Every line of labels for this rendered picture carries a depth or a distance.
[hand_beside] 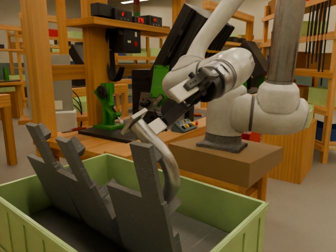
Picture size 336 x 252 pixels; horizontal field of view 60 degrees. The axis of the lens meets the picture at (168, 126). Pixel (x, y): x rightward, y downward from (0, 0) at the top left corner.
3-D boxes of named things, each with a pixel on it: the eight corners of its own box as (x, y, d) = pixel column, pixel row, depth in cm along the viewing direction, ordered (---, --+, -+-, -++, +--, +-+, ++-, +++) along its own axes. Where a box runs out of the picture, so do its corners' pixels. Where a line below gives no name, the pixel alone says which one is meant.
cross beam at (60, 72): (171, 73, 269) (171, 63, 267) (44, 81, 164) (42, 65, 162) (167, 73, 271) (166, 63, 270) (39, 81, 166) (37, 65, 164)
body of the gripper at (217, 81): (190, 83, 75) (169, 96, 69) (208, 60, 69) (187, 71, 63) (210, 104, 74) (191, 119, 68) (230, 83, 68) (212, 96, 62)
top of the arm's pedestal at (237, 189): (269, 171, 131) (270, 162, 131) (238, 196, 107) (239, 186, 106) (208, 157, 151) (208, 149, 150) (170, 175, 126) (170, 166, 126)
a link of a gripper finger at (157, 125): (158, 116, 67) (157, 118, 67) (139, 130, 62) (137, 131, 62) (167, 126, 66) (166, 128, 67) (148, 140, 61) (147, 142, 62)
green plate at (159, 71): (171, 100, 189) (175, 67, 189) (164, 98, 182) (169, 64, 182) (156, 98, 195) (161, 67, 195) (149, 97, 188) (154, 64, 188)
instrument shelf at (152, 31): (179, 35, 234) (179, 30, 233) (94, 23, 162) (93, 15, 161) (154, 36, 248) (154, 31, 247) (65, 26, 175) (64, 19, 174)
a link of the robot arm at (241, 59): (245, 90, 74) (203, 101, 83) (266, 72, 84) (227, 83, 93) (230, 50, 71) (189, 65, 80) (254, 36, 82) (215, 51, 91)
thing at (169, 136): (245, 126, 248) (246, 109, 245) (127, 189, 127) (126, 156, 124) (230, 124, 256) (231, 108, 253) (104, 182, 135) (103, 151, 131)
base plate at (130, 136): (221, 113, 237) (221, 111, 237) (132, 144, 148) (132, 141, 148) (177, 109, 260) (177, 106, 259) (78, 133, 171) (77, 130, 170)
